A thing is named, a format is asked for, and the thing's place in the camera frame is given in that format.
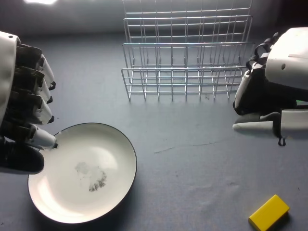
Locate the white plate with dark rim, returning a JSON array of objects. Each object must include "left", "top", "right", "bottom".
[{"left": 27, "top": 122, "right": 138, "bottom": 225}]

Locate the yellow rectangular block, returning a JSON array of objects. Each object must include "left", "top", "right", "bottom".
[{"left": 248, "top": 194, "right": 291, "bottom": 231}]

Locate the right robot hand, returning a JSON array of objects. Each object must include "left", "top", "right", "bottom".
[{"left": 232, "top": 26, "right": 308, "bottom": 146}]

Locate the silver wire dish rack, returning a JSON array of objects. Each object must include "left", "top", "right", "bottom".
[{"left": 121, "top": 0, "right": 256, "bottom": 101}]

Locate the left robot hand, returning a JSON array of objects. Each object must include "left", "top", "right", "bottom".
[{"left": 0, "top": 31, "right": 58, "bottom": 174}]

